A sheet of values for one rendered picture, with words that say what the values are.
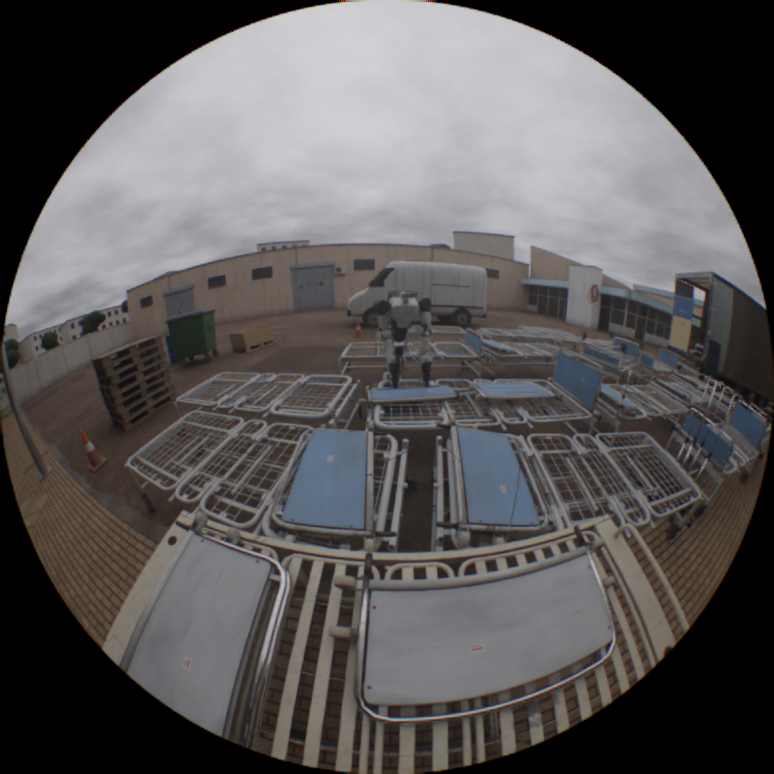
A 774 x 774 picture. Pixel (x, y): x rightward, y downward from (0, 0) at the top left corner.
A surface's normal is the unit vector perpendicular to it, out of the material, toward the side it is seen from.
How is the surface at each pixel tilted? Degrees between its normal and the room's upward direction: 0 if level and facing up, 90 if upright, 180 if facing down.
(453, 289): 88
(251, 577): 3
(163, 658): 3
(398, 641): 6
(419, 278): 88
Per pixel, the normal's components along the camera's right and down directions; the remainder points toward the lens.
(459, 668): -0.01, -0.88
